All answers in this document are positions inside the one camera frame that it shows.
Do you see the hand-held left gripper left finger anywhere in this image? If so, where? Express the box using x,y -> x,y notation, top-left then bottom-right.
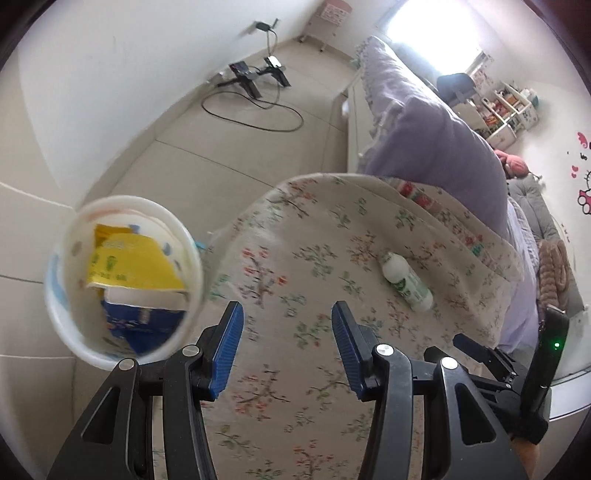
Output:
46,301 -> 245,480

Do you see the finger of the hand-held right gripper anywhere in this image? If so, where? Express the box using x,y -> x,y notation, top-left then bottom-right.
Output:
452,333 -> 515,372

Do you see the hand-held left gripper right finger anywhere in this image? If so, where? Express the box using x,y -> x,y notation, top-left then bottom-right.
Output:
331,301 -> 529,480

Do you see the light blue carton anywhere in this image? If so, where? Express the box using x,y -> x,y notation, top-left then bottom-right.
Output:
102,298 -> 188,356

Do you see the small white bottle green label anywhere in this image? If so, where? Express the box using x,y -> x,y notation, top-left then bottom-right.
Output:
379,251 -> 434,312

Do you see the yellow packet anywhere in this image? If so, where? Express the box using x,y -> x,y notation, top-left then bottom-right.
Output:
85,224 -> 188,292

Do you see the white patterned waste bin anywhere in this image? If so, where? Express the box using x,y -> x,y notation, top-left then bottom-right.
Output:
44,196 -> 205,371

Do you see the person's right forearm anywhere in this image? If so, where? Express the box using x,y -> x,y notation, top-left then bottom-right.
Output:
510,436 -> 542,480

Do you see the brown fuzzy blanket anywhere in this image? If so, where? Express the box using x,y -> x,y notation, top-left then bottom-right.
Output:
536,239 -> 580,319

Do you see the grey cushion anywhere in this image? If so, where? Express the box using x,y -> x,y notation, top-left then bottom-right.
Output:
508,178 -> 573,241

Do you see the pink plush toy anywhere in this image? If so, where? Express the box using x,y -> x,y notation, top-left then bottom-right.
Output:
494,148 -> 529,178

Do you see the purple quilt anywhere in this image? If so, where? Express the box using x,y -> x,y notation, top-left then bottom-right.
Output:
367,99 -> 513,250

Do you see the beige storage box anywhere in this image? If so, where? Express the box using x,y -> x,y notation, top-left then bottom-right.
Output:
455,99 -> 488,132

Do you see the white bookshelf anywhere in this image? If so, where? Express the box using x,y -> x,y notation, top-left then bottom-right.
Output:
480,80 -> 541,139

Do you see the grey office chair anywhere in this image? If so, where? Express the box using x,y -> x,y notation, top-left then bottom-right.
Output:
436,73 -> 476,104

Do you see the black device on stand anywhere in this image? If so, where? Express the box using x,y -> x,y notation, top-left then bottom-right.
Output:
217,55 -> 291,99

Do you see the bed with purple sheet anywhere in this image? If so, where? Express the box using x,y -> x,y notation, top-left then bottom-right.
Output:
344,36 -> 555,356

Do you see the pink cartoon cat wall sticker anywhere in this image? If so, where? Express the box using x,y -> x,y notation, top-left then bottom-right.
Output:
570,131 -> 591,213

